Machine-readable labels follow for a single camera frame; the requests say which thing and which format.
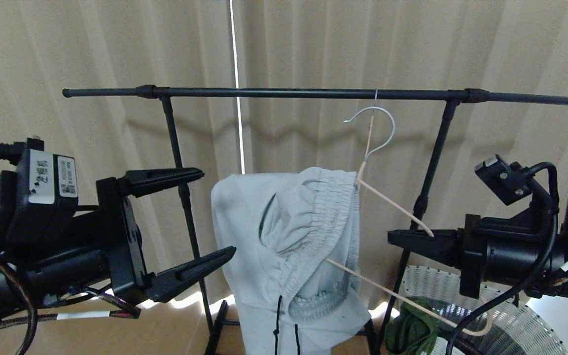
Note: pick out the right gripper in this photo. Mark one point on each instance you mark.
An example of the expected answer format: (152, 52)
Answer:
(506, 251)

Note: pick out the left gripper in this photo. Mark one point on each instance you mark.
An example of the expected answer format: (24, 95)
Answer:
(126, 246)

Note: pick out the pale grey shorts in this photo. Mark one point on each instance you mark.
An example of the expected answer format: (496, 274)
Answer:
(244, 236)

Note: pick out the pink clothes hanger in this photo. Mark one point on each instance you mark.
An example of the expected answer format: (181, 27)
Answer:
(390, 202)
(373, 103)

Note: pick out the white laundry basket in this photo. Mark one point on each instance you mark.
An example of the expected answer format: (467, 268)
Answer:
(525, 325)

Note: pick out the black clothes rack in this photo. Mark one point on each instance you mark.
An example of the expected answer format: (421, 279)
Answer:
(289, 92)

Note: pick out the green garment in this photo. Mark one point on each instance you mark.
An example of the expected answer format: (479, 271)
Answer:
(412, 330)

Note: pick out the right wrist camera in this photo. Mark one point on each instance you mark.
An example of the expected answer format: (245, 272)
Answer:
(503, 180)

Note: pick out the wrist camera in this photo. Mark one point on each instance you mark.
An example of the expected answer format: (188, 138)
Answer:
(503, 180)
(42, 207)

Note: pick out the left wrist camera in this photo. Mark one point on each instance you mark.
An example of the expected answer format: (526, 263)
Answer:
(42, 207)

